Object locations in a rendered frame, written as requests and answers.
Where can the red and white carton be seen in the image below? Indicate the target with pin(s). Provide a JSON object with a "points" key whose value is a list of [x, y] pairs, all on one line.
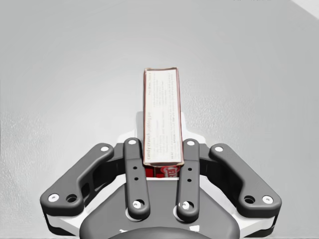
{"points": [[162, 117]]}

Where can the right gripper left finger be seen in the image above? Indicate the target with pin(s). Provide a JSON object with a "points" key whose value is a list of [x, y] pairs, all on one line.
{"points": [[133, 164]]}

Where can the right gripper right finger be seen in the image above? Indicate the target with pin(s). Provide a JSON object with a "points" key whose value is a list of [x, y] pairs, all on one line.
{"points": [[189, 171]]}

